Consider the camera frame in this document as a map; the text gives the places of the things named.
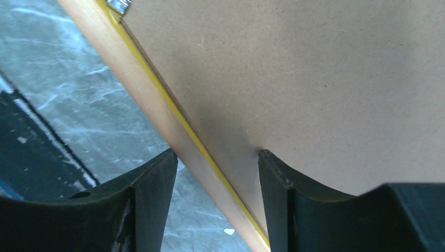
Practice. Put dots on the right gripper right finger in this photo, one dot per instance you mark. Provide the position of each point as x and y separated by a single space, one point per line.
303 214

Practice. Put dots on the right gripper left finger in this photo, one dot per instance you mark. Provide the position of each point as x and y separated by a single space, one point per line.
127 213

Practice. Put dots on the brown backing board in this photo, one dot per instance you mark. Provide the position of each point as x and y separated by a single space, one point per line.
350 93

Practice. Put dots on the yellow wooden picture frame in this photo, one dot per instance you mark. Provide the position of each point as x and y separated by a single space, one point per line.
102 27

